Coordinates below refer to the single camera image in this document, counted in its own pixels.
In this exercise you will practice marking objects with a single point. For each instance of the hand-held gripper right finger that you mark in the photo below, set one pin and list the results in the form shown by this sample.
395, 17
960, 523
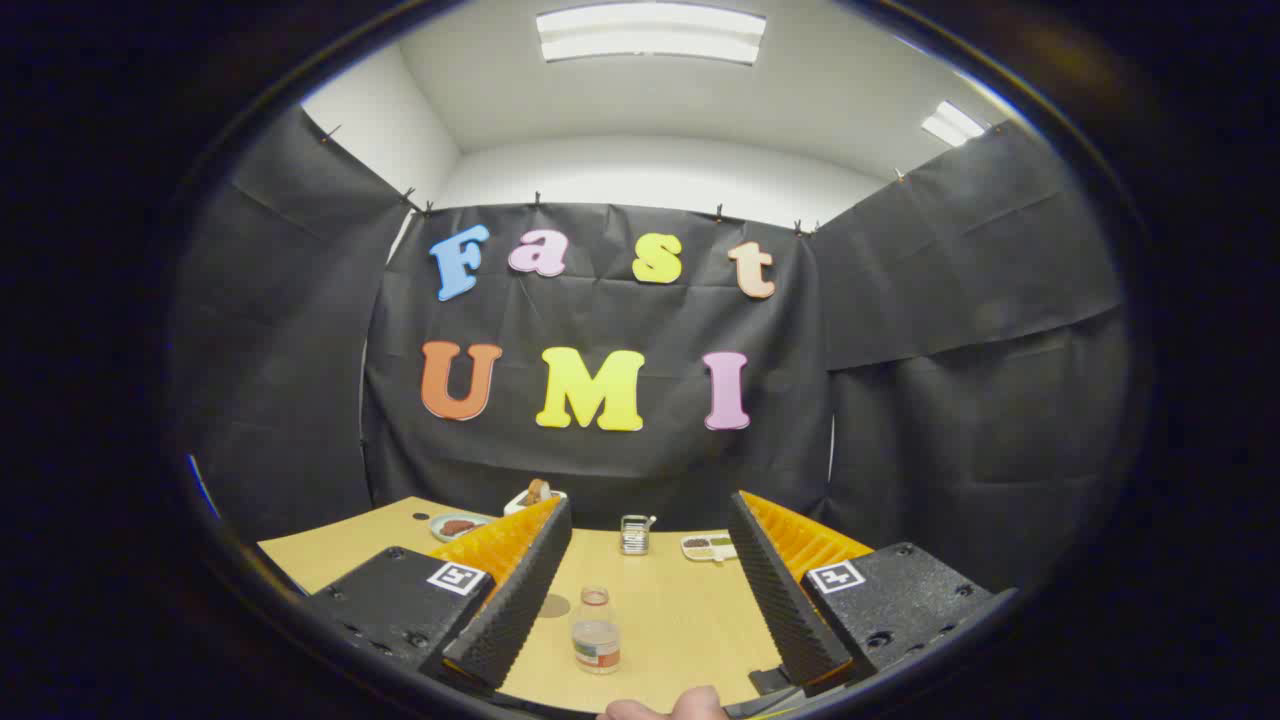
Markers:
775, 600

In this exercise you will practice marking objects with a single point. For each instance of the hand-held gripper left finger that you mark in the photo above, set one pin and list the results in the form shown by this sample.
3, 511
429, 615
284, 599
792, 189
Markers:
520, 600

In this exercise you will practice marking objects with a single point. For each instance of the round brown coaster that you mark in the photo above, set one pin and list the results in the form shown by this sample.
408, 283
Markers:
555, 606

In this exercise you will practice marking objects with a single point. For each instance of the clear plastic juice bottle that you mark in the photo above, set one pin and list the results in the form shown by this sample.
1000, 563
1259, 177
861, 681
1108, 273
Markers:
596, 635

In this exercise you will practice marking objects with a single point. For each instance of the white divided dish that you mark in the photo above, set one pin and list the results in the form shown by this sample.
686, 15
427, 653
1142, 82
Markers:
705, 547

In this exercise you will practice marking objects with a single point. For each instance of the brown meat piece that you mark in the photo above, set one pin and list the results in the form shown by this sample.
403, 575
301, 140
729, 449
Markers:
459, 527

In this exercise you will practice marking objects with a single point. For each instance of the white toaster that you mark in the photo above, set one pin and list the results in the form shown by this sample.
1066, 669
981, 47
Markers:
520, 503

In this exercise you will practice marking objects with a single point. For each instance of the green plate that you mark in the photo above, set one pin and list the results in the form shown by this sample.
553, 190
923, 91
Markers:
440, 530

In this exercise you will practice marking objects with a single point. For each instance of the wooden table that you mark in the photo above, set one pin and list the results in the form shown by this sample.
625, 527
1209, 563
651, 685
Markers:
670, 620

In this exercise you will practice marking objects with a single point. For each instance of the bread slice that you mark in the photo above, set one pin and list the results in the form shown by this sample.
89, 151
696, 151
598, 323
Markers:
537, 490

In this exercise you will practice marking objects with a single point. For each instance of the small ceiling light panel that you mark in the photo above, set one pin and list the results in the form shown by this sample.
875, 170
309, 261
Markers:
953, 124

